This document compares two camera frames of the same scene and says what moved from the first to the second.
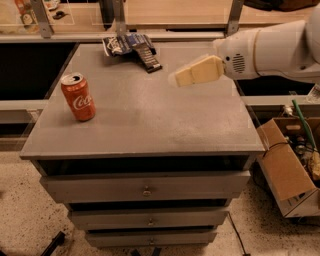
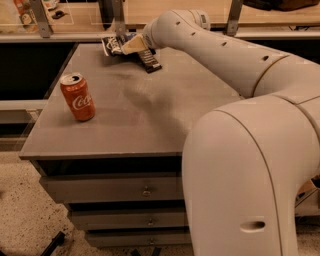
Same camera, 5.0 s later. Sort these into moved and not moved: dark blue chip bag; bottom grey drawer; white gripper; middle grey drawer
Moved: white gripper
Not moved: bottom grey drawer; middle grey drawer; dark blue chip bag
